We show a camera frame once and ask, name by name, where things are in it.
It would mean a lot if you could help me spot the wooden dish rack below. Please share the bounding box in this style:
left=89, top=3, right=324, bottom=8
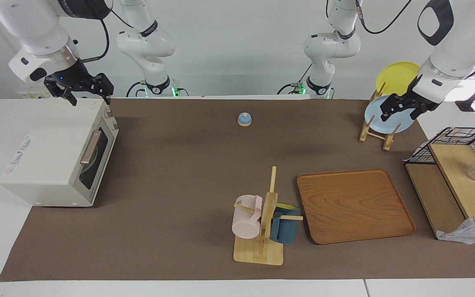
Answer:
left=359, top=82, right=403, bottom=151

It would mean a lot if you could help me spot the yellow plate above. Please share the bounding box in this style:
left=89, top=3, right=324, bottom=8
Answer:
left=376, top=61, right=421, bottom=98

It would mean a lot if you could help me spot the pink mug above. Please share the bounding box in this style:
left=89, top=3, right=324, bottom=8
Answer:
left=232, top=195, right=263, bottom=239

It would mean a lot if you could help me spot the brown wooden tray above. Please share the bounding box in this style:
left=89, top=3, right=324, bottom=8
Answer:
left=296, top=168, right=416, bottom=245

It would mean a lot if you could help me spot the pale green plate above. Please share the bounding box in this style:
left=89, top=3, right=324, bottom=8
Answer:
left=82, top=145, right=99, bottom=182

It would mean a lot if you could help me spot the black wire basket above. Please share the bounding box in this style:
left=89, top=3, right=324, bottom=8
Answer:
left=404, top=127, right=475, bottom=190

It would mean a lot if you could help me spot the white toaster oven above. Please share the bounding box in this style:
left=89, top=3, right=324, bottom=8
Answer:
left=0, top=98, right=120, bottom=207

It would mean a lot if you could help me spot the dark blue mug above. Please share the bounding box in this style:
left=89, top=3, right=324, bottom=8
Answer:
left=269, top=203, right=302, bottom=244

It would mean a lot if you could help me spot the brown table mat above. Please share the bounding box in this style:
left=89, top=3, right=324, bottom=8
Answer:
left=0, top=98, right=475, bottom=282

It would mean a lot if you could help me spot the wooden shelf box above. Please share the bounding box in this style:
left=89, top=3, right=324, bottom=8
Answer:
left=404, top=143, right=475, bottom=240

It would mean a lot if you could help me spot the wooden mug tree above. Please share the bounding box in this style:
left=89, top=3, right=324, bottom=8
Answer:
left=233, top=166, right=304, bottom=266

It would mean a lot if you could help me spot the oven door with handle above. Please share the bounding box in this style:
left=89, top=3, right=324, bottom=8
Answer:
left=72, top=124, right=117, bottom=203

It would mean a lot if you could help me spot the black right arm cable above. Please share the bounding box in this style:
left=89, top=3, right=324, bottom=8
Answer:
left=75, top=8, right=134, bottom=65

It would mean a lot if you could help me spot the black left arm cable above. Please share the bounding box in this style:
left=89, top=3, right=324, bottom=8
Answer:
left=355, top=0, right=414, bottom=35

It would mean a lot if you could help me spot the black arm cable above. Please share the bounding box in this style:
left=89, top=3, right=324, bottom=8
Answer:
left=75, top=8, right=134, bottom=65
left=355, top=0, right=414, bottom=35

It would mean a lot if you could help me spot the light blue plate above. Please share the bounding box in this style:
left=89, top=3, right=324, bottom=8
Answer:
left=364, top=96, right=416, bottom=134

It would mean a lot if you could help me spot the black base cable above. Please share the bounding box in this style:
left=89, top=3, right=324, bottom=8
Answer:
left=126, top=80, right=147, bottom=98
left=277, top=64, right=313, bottom=95

